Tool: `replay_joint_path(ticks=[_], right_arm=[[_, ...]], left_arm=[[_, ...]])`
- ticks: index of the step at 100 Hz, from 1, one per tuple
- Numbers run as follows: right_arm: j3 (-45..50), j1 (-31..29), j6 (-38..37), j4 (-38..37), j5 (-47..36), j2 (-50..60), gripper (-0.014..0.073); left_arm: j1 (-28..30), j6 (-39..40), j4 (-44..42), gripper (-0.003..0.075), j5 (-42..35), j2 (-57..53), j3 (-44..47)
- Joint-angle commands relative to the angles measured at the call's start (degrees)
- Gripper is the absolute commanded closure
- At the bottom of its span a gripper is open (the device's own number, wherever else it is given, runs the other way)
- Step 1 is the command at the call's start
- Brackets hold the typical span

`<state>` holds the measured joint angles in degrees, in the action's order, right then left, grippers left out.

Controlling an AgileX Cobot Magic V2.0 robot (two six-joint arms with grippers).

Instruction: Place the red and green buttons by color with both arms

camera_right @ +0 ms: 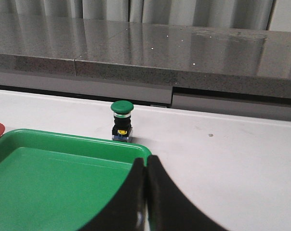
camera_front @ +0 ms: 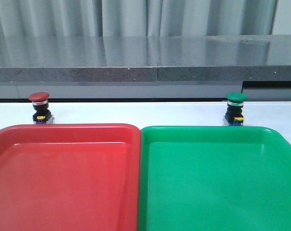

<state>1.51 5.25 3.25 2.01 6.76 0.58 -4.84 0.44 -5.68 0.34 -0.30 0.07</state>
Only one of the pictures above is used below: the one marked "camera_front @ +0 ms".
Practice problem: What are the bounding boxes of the green mushroom push button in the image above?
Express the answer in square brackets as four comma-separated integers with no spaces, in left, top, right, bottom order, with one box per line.
[223,92,247,126]

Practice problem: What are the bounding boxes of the red mushroom push button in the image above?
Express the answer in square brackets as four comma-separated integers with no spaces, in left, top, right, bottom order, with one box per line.
[28,91,55,124]

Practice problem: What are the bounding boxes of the green plastic tray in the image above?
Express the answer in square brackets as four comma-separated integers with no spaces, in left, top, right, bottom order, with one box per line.
[137,126,291,231]

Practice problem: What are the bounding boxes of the red plastic tray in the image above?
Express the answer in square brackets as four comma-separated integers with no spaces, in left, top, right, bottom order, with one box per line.
[0,124,141,231]

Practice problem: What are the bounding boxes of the grey granite counter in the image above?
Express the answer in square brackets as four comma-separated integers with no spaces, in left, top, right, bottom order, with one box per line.
[0,35,291,101]

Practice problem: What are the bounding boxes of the grey pleated curtain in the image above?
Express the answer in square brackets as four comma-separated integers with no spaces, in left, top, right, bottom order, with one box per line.
[0,0,277,37]

